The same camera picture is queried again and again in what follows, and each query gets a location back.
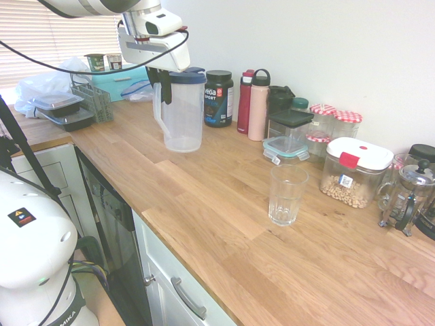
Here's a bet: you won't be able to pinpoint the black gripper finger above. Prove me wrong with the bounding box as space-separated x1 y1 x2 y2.
145 66 160 87
158 69 173 105

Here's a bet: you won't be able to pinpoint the clear zip bag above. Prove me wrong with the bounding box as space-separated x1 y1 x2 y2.
120 79 156 103

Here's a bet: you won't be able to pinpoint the clear jar with green lid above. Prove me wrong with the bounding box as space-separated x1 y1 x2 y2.
291 96 311 115

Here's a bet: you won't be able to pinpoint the jar with red checkered lid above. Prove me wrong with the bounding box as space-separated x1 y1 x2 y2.
333 109 364 141
309 103 338 137

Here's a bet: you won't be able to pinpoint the black takeout container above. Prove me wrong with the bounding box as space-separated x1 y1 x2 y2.
27 91 84 118
39 107 97 133

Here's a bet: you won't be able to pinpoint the black Vega protein tub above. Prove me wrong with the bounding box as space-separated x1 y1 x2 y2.
203 69 234 128

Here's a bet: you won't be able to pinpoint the pink bottle with black cap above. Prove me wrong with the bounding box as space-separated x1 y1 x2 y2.
247 68 273 142

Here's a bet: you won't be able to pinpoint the square container with black lid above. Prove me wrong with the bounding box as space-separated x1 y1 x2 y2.
266 109 315 152

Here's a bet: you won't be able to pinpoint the brown paper cup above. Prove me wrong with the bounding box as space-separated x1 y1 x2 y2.
105 53 124 71

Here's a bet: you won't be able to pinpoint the white cabinet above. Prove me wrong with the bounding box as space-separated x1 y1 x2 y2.
9 142 100 246
130 208 236 326

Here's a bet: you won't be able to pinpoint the clear drinking glass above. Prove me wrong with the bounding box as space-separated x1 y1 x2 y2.
268 164 310 228

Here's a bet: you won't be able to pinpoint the black stand pole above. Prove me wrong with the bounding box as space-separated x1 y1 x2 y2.
0 94 61 198

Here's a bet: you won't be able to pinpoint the window blinds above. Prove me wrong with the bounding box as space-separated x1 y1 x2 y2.
0 0 125 91

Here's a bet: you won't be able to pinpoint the small jar red checkered lid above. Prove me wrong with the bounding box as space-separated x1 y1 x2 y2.
304 132 332 161

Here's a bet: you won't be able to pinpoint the clear pitcher with blue lid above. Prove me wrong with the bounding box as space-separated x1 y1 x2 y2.
152 66 208 154

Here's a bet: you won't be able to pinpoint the red water bottle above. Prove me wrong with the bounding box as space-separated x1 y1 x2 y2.
237 69 256 134

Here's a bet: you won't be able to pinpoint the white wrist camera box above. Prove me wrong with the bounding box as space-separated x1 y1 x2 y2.
143 9 188 37

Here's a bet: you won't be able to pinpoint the green paper cup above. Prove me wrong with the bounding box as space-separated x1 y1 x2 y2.
84 53 106 73

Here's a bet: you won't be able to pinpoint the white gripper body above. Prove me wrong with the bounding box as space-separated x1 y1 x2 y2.
117 26 192 73

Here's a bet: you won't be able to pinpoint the chrome glass French press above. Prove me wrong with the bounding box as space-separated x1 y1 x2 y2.
377 158 435 237

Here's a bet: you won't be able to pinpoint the white plastic bag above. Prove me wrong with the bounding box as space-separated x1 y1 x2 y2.
14 55 93 118

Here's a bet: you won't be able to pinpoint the jar with black lid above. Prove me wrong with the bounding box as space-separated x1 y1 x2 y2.
407 143 435 164

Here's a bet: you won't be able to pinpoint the black shaker bottle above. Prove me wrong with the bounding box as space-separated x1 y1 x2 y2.
267 85 296 117

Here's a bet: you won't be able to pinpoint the teal box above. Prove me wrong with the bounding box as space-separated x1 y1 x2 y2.
90 64 152 103

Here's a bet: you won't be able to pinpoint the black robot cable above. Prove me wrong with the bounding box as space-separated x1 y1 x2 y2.
0 20 190 75

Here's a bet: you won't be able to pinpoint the black dishwasher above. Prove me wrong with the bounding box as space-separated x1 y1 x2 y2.
75 145 152 326

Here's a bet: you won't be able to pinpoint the metal drawer handle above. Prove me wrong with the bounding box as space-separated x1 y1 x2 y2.
170 276 208 321

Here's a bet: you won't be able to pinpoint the grey cutlery basket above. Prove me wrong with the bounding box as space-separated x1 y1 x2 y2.
69 82 116 124

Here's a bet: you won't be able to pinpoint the cereal container with white lid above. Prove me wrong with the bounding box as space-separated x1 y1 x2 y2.
319 137 396 210

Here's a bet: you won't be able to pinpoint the glass container with teal lid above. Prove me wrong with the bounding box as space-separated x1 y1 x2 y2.
262 135 311 166

